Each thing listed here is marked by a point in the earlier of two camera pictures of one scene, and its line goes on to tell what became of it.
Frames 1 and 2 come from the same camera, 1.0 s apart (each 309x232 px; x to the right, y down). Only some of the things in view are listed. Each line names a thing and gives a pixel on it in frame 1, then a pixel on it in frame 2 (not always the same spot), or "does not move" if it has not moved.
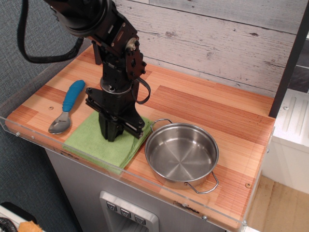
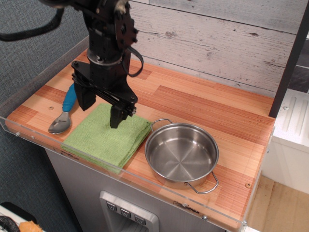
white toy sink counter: x=287 y=160 does not move
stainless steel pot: x=180 y=154 does not move
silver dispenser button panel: x=123 y=215 does not move
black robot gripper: x=120 y=106 -> x=107 y=79
